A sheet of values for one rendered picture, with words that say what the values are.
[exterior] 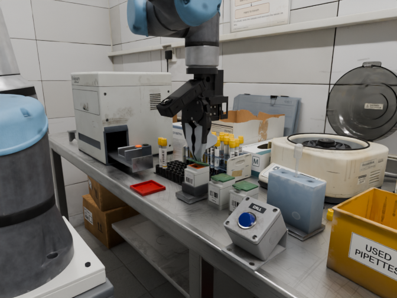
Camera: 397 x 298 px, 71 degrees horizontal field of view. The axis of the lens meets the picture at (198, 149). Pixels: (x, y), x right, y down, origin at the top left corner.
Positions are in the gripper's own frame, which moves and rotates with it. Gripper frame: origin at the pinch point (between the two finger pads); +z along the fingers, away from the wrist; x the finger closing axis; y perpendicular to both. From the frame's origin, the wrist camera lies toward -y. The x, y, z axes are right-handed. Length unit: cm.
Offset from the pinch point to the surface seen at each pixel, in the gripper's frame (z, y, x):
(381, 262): 5.2, -2.0, -40.3
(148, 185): 10.1, -5.2, 13.4
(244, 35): -34, 53, 32
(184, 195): 8.9, -3.6, -0.2
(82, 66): -26, 33, 169
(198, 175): 4.0, -0.7, -2.0
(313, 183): 0.3, 5.2, -26.6
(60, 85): -12, 17, 169
